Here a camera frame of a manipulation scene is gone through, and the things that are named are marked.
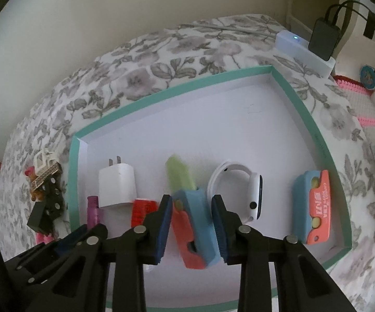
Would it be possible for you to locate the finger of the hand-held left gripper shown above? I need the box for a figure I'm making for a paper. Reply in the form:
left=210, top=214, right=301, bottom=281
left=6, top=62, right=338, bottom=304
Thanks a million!
left=4, top=224, right=89, bottom=287

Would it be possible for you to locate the black wall plug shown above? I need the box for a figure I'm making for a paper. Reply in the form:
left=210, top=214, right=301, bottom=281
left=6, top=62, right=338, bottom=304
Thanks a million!
left=363, top=13, right=375, bottom=38

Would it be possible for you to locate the gold black patterned bar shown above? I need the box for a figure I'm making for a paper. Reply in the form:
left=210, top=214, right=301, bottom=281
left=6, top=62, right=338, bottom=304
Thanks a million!
left=31, top=162, right=61, bottom=191

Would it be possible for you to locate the blue round tin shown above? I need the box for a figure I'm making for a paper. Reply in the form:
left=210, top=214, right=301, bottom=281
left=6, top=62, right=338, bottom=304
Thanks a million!
left=360, top=65, right=375, bottom=90

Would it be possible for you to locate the pink smartwatch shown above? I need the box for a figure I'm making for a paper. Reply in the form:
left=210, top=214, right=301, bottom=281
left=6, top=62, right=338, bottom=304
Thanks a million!
left=35, top=232, right=57, bottom=245

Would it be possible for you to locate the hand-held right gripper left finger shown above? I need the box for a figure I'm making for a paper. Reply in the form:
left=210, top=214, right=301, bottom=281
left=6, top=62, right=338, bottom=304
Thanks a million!
left=35, top=194, right=174, bottom=312

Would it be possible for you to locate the black power adapter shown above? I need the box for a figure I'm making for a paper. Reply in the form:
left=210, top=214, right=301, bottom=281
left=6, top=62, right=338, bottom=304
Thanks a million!
left=308, top=19, right=341, bottom=62

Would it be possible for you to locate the black charger cube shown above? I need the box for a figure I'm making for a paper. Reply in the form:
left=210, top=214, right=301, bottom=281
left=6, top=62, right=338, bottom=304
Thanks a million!
left=27, top=201, right=57, bottom=235

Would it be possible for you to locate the white charger plug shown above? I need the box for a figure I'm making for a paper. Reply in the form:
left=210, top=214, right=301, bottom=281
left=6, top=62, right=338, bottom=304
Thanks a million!
left=98, top=155, right=136, bottom=209

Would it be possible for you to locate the pink brown toy figure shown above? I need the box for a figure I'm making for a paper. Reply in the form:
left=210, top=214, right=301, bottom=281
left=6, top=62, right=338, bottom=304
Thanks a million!
left=24, top=166, right=45, bottom=202

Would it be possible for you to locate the pink white crochet mat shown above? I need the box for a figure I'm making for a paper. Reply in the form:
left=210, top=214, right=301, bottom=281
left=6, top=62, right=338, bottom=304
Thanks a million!
left=333, top=75, right=375, bottom=131

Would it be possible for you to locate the red lighter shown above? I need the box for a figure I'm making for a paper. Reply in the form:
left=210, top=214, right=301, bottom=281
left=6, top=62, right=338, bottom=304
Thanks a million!
left=131, top=199, right=161, bottom=229

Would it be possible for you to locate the white power strip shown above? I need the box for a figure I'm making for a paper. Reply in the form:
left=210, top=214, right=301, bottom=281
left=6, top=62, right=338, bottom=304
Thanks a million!
left=274, top=29, right=336, bottom=79

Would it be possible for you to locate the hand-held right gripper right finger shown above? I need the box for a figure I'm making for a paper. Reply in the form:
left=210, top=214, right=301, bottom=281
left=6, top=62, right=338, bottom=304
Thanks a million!
left=211, top=194, right=344, bottom=312

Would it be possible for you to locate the small coral blue toy knife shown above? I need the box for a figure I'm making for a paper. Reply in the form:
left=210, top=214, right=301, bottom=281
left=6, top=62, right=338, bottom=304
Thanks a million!
left=292, top=169, right=331, bottom=245

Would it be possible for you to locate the white smartwatch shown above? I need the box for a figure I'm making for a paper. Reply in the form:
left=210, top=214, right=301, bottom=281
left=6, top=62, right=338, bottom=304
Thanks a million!
left=207, top=160, right=265, bottom=225

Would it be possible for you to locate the teal shallow cardboard box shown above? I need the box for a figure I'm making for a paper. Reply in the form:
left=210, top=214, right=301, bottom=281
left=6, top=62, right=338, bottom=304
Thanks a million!
left=67, top=65, right=353, bottom=311

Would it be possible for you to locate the large coral blue toy knife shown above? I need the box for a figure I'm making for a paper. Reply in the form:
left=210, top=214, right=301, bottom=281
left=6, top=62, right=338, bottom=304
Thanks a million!
left=165, top=154, right=222, bottom=270

